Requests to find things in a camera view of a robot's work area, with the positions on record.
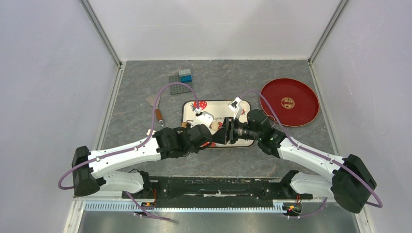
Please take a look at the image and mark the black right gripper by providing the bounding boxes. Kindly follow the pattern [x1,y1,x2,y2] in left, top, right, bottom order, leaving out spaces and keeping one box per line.
[209,117,260,145]

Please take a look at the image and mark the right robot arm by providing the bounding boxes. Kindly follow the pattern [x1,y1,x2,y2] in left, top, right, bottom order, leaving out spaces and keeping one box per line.
[212,109,377,214]

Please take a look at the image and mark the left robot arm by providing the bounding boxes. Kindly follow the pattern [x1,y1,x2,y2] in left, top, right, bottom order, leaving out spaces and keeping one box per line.
[71,124,212,198]

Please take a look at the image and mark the strawberry print enamel tray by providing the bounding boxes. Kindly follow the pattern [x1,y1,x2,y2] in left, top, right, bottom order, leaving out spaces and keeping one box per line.
[182,100,254,149]

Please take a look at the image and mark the grey lego baseplate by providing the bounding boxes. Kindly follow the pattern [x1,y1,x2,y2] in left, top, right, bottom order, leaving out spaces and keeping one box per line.
[169,75,193,95]

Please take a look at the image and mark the blue grey lego bricks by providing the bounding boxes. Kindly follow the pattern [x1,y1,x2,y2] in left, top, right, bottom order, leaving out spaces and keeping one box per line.
[179,68,192,83]

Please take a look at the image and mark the red round plate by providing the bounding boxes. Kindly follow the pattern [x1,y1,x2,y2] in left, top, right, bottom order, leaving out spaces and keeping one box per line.
[260,78,320,127]

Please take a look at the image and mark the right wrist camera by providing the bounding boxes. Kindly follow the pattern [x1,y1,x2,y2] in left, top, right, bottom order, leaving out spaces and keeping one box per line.
[228,97,243,119]

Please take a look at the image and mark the metal scraper wooden handle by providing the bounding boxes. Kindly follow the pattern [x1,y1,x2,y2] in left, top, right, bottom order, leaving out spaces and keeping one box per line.
[145,94,164,127]

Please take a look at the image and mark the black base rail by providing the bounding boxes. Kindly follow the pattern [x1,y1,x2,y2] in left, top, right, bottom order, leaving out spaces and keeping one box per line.
[131,176,313,208]

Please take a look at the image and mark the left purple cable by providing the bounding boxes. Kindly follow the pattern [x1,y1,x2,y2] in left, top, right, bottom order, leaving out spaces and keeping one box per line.
[58,83,201,220]

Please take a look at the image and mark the purple cable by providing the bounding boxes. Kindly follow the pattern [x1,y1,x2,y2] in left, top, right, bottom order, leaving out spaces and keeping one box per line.
[240,90,384,220]
[58,83,201,220]

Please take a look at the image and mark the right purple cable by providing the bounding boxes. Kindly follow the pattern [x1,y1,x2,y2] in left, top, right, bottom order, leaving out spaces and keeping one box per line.
[240,90,384,220]

